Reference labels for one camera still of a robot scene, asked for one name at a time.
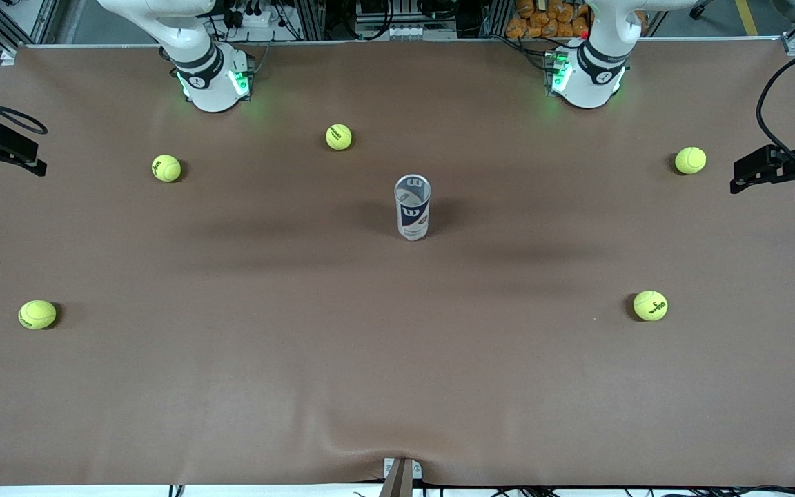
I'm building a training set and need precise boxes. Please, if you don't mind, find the white blue tennis ball can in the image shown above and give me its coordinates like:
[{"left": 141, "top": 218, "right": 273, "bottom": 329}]
[{"left": 394, "top": 173, "right": 432, "bottom": 242}]

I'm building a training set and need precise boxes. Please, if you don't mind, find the pile of orange objects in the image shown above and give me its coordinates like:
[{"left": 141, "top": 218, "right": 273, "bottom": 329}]
[{"left": 506, "top": 0, "right": 647, "bottom": 39}]

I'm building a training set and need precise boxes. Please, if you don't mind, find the white power strip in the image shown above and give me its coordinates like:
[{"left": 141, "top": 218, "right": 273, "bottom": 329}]
[{"left": 228, "top": 6, "right": 289, "bottom": 30}]

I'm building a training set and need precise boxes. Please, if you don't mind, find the grey electronics box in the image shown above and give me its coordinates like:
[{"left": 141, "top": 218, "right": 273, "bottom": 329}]
[{"left": 355, "top": 0, "right": 458, "bottom": 40}]

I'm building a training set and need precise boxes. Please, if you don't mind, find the brown table cover sheet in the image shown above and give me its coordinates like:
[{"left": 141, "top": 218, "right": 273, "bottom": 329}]
[{"left": 0, "top": 38, "right": 795, "bottom": 487}]

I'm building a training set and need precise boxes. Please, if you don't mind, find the aluminium frame post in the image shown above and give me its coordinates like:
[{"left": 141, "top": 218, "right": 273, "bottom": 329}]
[
  {"left": 484, "top": 0, "right": 512, "bottom": 39},
  {"left": 297, "top": 0, "right": 326, "bottom": 41}
]

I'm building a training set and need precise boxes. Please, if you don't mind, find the silver clamp bracket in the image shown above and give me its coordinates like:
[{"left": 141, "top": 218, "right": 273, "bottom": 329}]
[{"left": 383, "top": 457, "right": 423, "bottom": 497}]

